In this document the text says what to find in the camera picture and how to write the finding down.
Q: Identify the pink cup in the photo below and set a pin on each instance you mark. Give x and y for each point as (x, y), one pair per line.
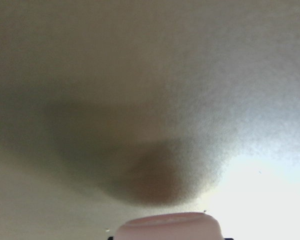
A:
(172, 226)

